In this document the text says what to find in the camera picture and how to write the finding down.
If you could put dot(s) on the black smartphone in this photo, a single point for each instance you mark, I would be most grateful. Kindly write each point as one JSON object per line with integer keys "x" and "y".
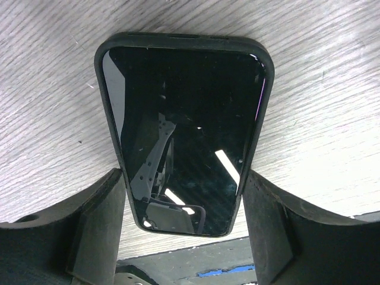
{"x": 184, "y": 113}

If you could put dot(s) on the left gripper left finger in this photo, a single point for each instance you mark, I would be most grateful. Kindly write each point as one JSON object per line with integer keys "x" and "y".
{"x": 75, "y": 241}

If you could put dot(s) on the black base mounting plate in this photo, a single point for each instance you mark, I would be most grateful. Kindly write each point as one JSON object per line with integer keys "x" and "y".
{"x": 226, "y": 262}

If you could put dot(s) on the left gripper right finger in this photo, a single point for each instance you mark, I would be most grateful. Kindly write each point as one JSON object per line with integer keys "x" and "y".
{"x": 296, "y": 242}

